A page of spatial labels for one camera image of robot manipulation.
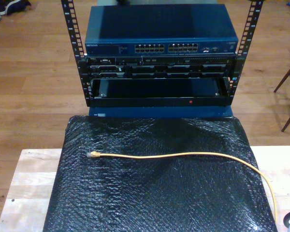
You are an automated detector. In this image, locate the yellow network cable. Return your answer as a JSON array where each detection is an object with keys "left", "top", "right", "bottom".
[{"left": 86, "top": 151, "right": 278, "bottom": 222}]

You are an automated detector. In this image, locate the blue metal base panel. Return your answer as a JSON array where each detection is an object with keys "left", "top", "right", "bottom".
[{"left": 88, "top": 106, "right": 234, "bottom": 119}]

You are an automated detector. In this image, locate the black rack server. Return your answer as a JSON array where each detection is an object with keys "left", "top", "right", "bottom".
[{"left": 87, "top": 56, "right": 237, "bottom": 80}]

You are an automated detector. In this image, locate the black bubble mat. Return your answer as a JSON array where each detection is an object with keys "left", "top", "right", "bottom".
[{"left": 42, "top": 115, "right": 278, "bottom": 232}]

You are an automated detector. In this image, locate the dark wooden chair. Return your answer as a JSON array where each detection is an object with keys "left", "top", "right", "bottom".
[{"left": 273, "top": 57, "right": 290, "bottom": 132}]

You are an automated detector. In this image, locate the dark shoe with white sole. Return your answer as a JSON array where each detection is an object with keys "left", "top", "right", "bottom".
[{"left": 0, "top": 0, "right": 32, "bottom": 15}]

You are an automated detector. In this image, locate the blue network switch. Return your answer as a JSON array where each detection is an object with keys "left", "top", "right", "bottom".
[{"left": 84, "top": 3, "right": 239, "bottom": 57}]

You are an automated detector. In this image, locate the black perforated rack post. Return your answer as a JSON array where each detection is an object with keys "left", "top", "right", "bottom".
[
  {"left": 228, "top": 0, "right": 265, "bottom": 106},
  {"left": 60, "top": 0, "right": 94, "bottom": 107}
]

